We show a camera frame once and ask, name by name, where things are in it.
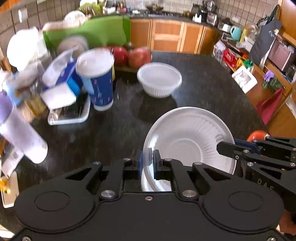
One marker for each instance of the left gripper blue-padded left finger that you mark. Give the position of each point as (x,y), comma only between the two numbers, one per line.
(114,177)

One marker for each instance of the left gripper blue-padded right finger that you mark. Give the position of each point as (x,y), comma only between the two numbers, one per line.
(174,171)

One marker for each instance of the orange plastic plate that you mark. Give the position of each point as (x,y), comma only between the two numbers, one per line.
(257,135)

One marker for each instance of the white ribbed bowl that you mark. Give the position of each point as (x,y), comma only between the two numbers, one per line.
(159,80)
(189,135)

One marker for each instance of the person's right hand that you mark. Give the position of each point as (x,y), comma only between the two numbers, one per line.
(286,225)

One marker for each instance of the red hanging cloth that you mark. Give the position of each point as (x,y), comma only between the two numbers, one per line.
(267,107)

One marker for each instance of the white plastic tray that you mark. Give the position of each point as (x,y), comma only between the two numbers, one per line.
(75,113)

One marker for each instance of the white window gift box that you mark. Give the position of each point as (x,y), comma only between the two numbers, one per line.
(244,78)

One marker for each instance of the purple rubber glove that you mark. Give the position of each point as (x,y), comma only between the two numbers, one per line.
(268,76)

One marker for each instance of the blue white tissue pack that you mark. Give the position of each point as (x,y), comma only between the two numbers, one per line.
(65,91)

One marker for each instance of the blue paper coffee cup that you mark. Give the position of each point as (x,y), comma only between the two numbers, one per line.
(95,70)

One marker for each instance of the red snack bag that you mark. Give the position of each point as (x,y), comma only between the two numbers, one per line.
(231,57)

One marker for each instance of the red apple right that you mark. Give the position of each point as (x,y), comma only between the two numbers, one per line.
(139,57)

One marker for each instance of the red apple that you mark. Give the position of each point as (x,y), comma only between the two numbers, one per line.
(139,57)
(120,56)

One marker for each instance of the red apple left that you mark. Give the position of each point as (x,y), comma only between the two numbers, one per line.
(120,56)

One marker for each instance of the white purple water bottle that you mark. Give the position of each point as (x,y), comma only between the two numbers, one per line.
(18,132)

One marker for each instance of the brown kiwi fruit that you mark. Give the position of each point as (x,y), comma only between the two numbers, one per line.
(129,46)

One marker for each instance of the dark hanging apron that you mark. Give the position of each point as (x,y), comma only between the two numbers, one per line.
(266,37)

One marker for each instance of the teal electric kettle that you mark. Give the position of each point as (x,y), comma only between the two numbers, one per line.
(235,33)

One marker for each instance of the green cutting board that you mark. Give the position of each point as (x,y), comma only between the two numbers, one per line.
(102,31)

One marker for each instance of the black wok on stove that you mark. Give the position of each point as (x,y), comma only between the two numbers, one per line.
(154,8)

